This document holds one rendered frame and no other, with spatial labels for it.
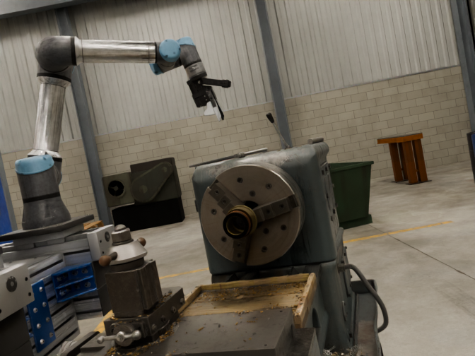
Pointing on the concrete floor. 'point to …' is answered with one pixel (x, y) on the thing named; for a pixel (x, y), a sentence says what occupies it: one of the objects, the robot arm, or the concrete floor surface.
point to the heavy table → (408, 167)
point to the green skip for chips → (352, 192)
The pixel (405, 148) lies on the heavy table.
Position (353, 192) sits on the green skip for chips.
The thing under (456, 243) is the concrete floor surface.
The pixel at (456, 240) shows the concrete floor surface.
